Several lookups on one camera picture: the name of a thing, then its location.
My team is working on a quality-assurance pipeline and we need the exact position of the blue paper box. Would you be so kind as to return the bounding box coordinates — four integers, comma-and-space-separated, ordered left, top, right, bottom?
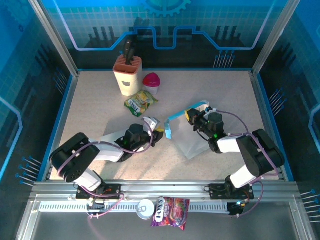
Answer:
163, 99, 211, 160

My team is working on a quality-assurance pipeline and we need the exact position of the white paper box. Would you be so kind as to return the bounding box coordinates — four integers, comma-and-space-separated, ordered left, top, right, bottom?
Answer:
100, 128, 131, 145

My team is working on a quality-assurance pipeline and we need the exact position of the green Fox's candy bag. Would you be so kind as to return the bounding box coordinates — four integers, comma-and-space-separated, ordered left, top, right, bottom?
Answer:
124, 89, 159, 118

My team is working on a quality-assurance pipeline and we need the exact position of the white jar pink lid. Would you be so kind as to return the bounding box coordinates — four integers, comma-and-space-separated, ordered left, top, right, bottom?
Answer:
142, 72, 161, 95

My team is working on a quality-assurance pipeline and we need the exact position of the beige knife block orange top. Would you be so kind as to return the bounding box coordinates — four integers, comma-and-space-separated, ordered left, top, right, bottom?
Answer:
112, 55, 144, 97

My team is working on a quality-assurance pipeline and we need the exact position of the silver tin can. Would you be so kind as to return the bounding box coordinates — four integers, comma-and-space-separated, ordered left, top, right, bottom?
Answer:
136, 198, 156, 221

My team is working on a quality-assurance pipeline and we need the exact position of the purple Fox's berries candy bag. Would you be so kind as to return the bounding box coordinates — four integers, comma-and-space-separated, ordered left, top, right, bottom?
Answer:
150, 196, 191, 231

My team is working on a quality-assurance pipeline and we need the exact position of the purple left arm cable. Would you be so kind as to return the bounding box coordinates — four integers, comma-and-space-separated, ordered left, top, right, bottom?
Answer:
56, 117, 154, 220

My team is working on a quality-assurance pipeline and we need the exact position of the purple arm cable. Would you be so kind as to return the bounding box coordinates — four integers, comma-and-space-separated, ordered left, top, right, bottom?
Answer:
56, 117, 154, 220
214, 109, 281, 218

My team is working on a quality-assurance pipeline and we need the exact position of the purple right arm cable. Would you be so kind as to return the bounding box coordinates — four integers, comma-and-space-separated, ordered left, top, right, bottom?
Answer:
214, 109, 281, 218

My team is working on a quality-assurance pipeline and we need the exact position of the aluminium mounting rail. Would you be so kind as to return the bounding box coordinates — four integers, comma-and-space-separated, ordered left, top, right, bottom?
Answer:
29, 178, 301, 202

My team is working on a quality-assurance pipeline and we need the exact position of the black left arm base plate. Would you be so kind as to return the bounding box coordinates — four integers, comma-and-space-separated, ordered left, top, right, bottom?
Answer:
76, 183, 122, 201

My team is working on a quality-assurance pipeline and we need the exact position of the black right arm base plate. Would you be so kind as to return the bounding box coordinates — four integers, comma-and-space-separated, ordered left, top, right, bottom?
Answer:
208, 183, 255, 201

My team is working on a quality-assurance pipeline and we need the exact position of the black handled kitchen knife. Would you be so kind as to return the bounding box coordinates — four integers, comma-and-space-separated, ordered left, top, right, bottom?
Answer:
123, 39, 133, 58
125, 48, 136, 66

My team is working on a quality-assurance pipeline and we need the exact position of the white slotted cable duct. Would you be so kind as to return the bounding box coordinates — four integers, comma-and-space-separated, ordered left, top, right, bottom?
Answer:
38, 201, 231, 215

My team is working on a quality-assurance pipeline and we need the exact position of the aluminium frame post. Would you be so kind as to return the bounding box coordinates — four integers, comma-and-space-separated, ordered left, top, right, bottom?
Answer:
250, 0, 302, 79
27, 0, 80, 79

